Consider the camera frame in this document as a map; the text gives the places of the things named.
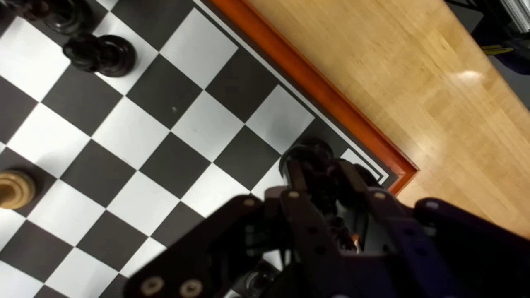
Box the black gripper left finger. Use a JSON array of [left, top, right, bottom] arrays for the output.
[[123, 160, 355, 298]]

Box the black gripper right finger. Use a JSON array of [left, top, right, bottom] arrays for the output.
[[336, 163, 530, 298]]

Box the tan chess piece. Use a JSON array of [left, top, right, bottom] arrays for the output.
[[0, 168, 38, 213]]

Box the chessboard with orange frame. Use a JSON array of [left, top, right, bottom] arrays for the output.
[[0, 0, 419, 298]]

